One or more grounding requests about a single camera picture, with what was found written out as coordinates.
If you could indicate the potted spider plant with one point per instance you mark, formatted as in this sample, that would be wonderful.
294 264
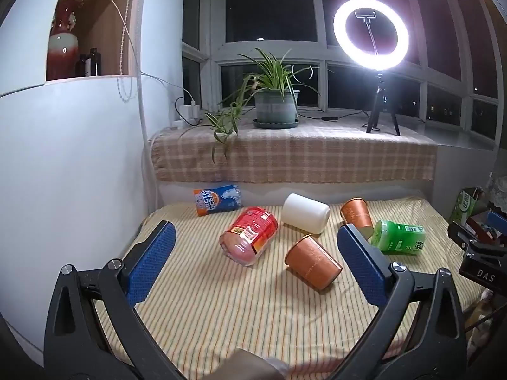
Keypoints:
275 105

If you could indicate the small orange paper cup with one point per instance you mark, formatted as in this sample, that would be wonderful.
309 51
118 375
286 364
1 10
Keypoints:
356 213

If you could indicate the black tripod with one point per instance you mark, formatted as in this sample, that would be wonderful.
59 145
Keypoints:
381 99

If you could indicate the dark bottle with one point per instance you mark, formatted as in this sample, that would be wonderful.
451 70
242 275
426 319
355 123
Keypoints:
95 61
83 65

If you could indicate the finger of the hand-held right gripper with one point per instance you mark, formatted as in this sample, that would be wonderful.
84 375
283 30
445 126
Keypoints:
471 236

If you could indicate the large orange paper cup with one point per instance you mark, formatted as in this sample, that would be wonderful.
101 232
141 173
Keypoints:
313 263

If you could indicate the white cup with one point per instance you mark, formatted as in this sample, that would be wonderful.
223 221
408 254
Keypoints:
305 213

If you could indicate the white power strip with chargers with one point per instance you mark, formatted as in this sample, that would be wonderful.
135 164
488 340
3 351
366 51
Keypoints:
189 111

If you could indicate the red and white vase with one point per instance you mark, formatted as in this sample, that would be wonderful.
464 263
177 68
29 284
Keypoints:
63 53

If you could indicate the wooden wall niche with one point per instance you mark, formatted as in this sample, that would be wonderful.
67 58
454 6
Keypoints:
111 16

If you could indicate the blue and orange packet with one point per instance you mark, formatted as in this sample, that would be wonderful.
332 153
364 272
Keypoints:
216 200

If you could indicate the green plastic bottle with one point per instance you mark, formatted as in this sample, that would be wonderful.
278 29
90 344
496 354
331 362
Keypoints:
398 237

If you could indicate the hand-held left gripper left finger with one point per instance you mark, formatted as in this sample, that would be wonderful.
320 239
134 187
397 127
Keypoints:
152 262

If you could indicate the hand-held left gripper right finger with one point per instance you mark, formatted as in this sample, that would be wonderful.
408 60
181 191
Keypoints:
362 266

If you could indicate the striped yellow bed sheet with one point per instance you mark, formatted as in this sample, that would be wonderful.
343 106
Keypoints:
222 304

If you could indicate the green paper bag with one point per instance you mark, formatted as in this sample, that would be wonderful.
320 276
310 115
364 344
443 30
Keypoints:
465 208

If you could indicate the green plant saucer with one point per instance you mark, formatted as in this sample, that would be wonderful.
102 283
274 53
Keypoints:
276 124

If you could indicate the plaid cloth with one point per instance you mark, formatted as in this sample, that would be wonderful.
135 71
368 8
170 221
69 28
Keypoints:
301 154

